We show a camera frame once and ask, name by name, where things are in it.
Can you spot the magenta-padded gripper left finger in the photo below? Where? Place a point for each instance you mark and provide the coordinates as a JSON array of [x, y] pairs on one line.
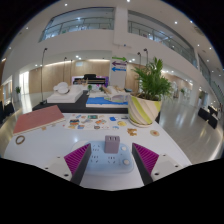
[[77, 159]]

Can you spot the orange biscuit-shaped sticker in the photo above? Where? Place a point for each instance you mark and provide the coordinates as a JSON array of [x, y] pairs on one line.
[[132, 132]]

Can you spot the round beige orange-centred sticker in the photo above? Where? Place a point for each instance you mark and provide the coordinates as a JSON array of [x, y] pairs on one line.
[[154, 133]]

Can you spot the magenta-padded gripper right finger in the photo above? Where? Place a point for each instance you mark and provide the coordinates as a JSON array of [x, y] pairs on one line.
[[146, 158]]

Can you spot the group of black chairs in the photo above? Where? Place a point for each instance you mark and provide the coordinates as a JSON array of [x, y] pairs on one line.
[[208, 115], [6, 110]]

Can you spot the white sofa block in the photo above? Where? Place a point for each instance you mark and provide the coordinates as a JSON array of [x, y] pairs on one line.
[[65, 95]]

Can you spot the black low platform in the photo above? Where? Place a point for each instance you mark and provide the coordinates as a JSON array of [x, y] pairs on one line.
[[76, 108]]

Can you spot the sheet of colourful stickers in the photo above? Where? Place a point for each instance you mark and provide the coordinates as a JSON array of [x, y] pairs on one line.
[[93, 122]]

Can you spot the blue floor mat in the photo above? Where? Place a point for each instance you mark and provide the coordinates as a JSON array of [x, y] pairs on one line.
[[100, 102]]

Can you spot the arrow direction sign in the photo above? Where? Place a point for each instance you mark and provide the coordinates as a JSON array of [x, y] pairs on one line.
[[119, 64]]

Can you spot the pink flat board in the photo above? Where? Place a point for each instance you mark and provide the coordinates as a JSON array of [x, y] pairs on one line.
[[38, 119]]

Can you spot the palm in striped pot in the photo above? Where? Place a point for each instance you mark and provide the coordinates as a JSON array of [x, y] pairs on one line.
[[143, 111]]

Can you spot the small green indoor plant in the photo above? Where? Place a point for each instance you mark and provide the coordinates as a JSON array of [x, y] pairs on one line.
[[18, 90]]

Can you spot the black piano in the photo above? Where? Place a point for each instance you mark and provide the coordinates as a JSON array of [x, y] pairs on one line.
[[90, 78]]

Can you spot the grey block charger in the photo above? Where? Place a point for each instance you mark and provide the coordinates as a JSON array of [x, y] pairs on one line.
[[112, 144]]

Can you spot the white and colourful sculpture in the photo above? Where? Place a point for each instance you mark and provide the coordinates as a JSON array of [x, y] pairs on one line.
[[116, 94]]

